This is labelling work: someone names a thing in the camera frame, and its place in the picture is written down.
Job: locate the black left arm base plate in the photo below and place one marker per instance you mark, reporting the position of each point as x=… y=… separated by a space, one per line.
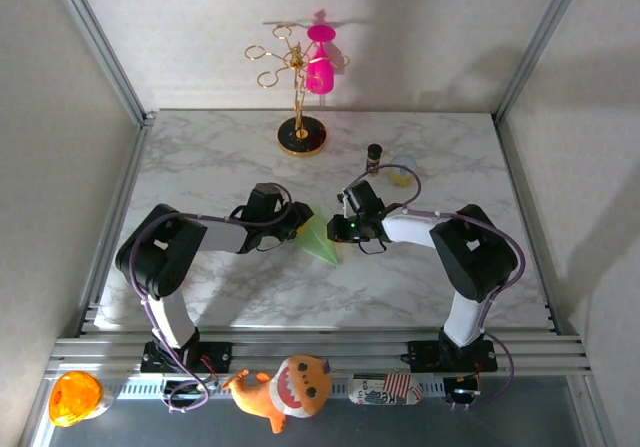
x=215 y=354

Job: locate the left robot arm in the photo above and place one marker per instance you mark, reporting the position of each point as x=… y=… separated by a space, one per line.
x=160 y=247

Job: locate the aluminium frame post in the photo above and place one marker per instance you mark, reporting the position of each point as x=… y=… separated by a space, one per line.
x=540 y=42
x=100 y=42

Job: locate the translucent orange ball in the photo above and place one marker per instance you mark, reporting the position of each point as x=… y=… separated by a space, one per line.
x=75 y=399

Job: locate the green cloth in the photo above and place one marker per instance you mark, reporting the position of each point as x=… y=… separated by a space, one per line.
x=317 y=239

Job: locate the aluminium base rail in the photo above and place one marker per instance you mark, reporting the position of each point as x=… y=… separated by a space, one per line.
x=325 y=348

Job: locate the black control box with light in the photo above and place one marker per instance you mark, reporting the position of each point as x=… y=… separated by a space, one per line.
x=462 y=392

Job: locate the printed flag can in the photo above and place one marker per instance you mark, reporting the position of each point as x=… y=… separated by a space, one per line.
x=380 y=389

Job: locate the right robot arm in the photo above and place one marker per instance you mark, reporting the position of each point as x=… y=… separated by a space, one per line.
x=475 y=252

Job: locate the aluminium side rail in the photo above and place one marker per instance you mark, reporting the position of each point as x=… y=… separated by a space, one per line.
x=525 y=217
x=121 y=207

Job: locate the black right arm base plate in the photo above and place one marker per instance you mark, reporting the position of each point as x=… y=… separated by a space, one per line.
x=425 y=354

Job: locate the clear cup yellow content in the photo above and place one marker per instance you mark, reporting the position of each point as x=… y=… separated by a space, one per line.
x=402 y=177

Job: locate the orange plush shark toy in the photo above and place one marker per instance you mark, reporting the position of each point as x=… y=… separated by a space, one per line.
x=295 y=387

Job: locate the small dark spice bottle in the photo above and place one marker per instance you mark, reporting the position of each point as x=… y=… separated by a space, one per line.
x=374 y=157

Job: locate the pink wine glass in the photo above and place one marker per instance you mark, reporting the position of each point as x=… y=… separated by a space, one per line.
x=320 y=74

